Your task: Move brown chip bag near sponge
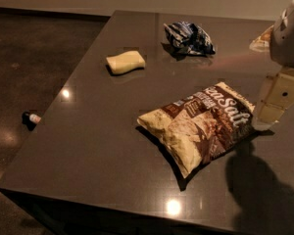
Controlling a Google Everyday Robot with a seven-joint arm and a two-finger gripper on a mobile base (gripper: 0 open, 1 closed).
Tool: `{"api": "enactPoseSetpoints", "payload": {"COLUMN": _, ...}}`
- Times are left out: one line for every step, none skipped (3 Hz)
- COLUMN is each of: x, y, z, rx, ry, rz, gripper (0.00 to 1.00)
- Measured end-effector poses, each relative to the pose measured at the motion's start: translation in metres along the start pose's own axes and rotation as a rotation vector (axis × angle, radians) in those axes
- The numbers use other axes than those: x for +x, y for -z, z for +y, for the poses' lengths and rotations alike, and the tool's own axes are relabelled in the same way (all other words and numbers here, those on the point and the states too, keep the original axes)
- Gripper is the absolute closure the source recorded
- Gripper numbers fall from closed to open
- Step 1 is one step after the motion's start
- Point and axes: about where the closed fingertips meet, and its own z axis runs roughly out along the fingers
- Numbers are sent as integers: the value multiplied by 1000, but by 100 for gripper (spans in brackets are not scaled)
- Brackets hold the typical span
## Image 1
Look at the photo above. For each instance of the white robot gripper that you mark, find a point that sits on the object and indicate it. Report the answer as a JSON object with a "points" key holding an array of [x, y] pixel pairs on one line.
{"points": [[288, 39]]}

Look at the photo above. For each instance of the brown sea salt chip bag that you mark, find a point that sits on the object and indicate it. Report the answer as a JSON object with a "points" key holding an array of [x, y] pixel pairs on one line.
{"points": [[201, 127]]}

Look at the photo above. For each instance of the pale snack bag at edge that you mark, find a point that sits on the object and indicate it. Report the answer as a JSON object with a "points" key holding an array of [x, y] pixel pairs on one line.
{"points": [[262, 42]]}

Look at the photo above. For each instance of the blue crumpled chip bag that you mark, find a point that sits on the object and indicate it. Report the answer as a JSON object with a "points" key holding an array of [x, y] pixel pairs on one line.
{"points": [[189, 39]]}

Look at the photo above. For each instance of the yellow sponge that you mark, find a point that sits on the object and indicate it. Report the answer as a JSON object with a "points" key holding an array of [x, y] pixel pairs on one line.
{"points": [[125, 62]]}

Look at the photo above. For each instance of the small dark bottle on floor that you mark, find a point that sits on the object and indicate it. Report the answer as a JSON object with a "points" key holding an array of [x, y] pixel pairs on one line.
{"points": [[30, 117]]}

